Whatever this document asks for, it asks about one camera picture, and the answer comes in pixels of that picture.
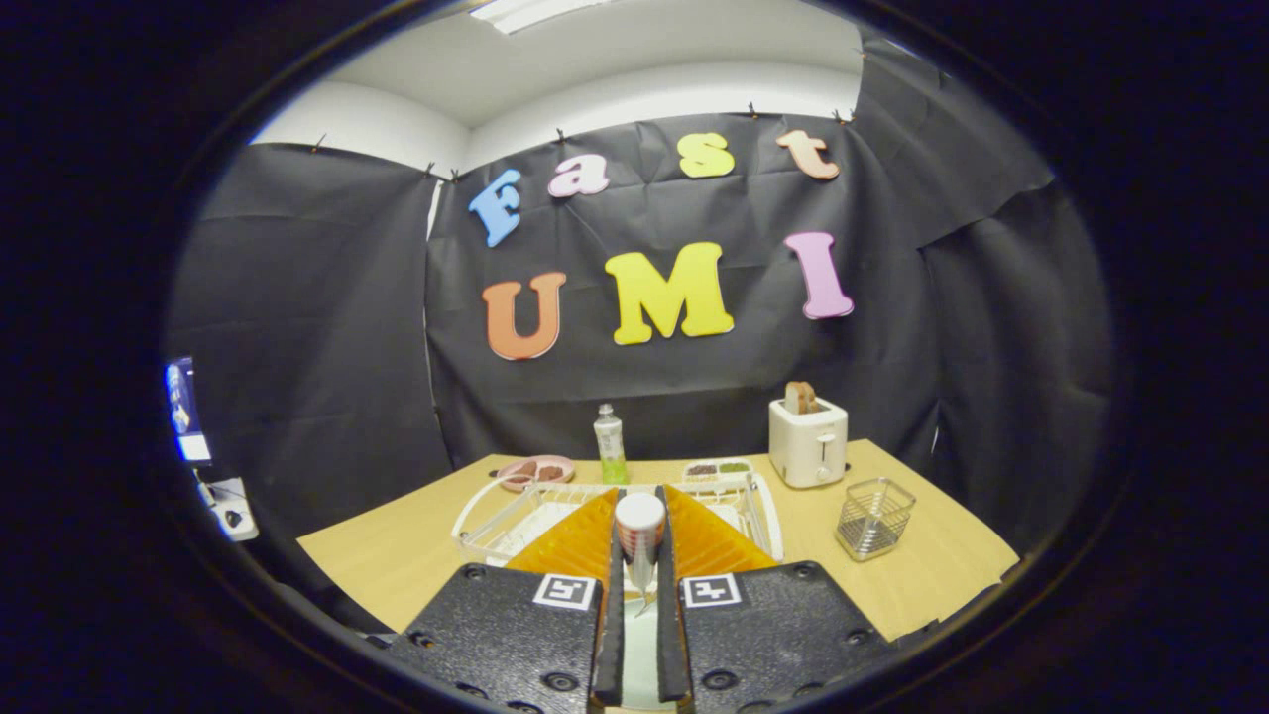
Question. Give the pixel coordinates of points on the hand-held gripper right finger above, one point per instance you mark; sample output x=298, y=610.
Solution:
x=671, y=635

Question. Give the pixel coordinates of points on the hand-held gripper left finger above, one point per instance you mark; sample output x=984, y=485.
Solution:
x=610, y=635

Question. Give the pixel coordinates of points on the white dish rack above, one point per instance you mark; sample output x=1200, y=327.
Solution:
x=496, y=531

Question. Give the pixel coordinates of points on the pink plate with food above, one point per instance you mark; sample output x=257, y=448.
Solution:
x=535, y=473

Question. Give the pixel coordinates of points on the green dish soap bottle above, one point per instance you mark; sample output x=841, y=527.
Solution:
x=611, y=446

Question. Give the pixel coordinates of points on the white divided condiment tray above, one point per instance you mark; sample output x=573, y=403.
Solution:
x=718, y=469

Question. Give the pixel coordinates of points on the white toaster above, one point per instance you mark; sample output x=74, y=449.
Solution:
x=808, y=446

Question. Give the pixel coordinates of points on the brown bread slice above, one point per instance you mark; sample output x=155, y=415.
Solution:
x=800, y=399

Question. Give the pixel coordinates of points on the white device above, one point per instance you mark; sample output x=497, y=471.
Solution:
x=230, y=511

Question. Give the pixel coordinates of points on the black backdrop cloth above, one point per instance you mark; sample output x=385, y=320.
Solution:
x=317, y=327

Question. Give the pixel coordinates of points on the computer monitor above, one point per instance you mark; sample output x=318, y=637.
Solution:
x=186, y=412

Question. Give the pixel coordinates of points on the ceiling light panel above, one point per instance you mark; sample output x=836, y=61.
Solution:
x=525, y=12

